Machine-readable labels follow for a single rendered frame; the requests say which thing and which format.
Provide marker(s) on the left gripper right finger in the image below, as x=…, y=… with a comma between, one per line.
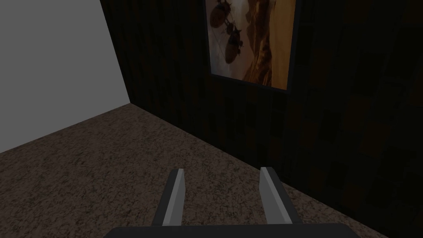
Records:
x=277, y=201

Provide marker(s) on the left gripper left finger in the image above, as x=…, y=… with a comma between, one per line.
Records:
x=172, y=201

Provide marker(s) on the framed orange wall picture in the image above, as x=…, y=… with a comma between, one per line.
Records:
x=254, y=39

